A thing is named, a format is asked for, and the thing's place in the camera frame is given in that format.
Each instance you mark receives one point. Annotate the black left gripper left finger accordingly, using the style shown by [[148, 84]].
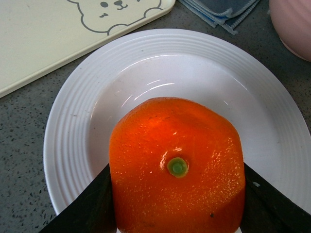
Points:
[[91, 212]]

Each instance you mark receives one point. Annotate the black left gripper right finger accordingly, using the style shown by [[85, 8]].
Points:
[[267, 210]]

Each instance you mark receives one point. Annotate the orange fruit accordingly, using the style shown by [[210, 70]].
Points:
[[176, 167]]

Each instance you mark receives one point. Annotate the white ridged plate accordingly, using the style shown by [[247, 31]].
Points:
[[124, 73]]

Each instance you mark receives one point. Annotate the cream bear tray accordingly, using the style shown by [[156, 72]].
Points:
[[40, 36]]

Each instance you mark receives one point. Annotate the pink bowl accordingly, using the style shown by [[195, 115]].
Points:
[[292, 22]]

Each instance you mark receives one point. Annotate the grey blue cloth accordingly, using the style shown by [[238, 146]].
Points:
[[225, 13]]

